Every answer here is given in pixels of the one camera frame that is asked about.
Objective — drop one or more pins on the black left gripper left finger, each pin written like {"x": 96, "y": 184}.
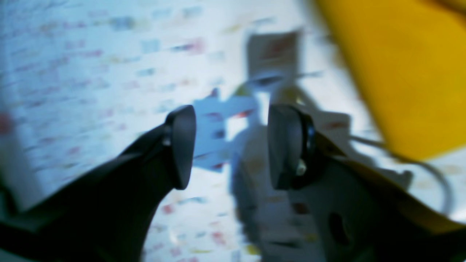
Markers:
{"x": 105, "y": 214}

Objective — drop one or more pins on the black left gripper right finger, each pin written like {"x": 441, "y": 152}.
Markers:
{"x": 363, "y": 213}

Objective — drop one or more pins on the yellow orange T-shirt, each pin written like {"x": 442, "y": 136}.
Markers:
{"x": 408, "y": 61}

